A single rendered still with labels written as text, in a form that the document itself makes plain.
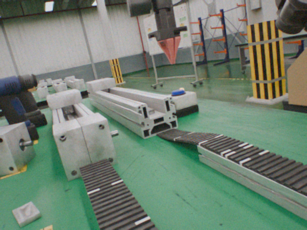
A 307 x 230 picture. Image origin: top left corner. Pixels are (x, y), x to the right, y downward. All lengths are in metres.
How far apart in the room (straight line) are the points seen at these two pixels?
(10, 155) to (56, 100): 0.30
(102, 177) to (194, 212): 0.15
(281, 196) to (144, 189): 0.19
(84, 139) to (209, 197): 0.25
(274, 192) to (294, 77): 0.42
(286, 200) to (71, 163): 0.35
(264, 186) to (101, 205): 0.20
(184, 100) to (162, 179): 0.37
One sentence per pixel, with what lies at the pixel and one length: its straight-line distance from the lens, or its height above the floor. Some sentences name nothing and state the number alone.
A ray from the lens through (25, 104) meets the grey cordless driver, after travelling 1.12.
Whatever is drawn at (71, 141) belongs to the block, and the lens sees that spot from 0.47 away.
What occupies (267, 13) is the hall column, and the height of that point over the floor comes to 1.19.
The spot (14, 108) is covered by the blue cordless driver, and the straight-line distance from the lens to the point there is 0.90.
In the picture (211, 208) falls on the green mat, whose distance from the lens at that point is 0.33.
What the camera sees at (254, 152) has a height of 0.81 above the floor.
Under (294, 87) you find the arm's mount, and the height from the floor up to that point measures 0.83.
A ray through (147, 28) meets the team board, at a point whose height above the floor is 1.66.
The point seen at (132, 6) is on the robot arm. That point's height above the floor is 1.11.
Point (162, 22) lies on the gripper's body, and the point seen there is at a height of 1.05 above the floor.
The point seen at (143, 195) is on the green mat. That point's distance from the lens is 0.38.
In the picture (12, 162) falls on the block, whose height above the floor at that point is 0.81.
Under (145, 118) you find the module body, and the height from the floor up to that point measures 0.83.
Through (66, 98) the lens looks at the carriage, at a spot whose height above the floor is 0.89.
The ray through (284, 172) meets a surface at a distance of 0.33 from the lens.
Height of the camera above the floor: 0.98
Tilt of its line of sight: 15 degrees down
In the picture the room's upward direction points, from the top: 12 degrees counter-clockwise
